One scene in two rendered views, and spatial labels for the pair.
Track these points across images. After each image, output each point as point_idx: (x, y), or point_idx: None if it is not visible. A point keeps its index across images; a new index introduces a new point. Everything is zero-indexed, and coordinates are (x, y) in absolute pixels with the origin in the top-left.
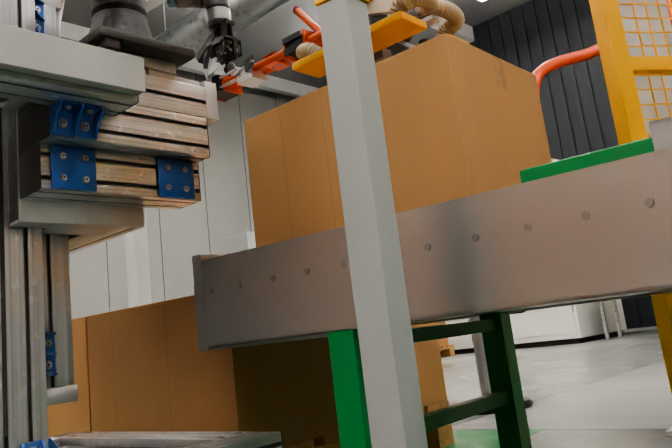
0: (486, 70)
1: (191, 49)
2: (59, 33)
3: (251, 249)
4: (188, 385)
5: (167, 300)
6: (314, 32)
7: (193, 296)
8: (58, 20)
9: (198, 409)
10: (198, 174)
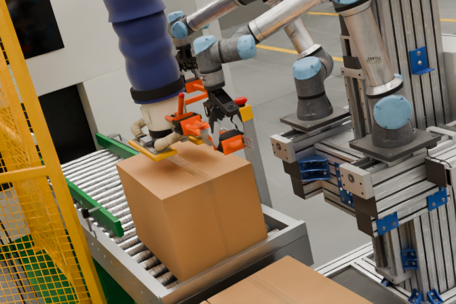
0: None
1: (281, 117)
2: (346, 89)
3: (280, 212)
4: None
5: (322, 275)
6: (181, 115)
7: (306, 265)
8: (345, 81)
9: None
10: (291, 180)
